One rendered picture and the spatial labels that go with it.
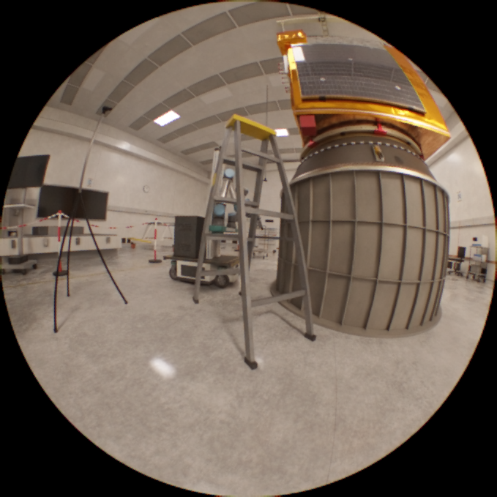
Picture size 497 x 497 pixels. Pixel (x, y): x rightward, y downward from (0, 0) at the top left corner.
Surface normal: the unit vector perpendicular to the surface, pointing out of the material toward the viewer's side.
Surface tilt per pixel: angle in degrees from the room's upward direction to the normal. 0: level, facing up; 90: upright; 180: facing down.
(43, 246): 90
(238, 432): 0
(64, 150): 90
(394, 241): 90
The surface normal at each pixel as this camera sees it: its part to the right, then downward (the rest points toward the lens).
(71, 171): 0.92, 0.07
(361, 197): -0.66, 0.02
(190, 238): -0.20, 0.06
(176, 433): 0.05, -1.00
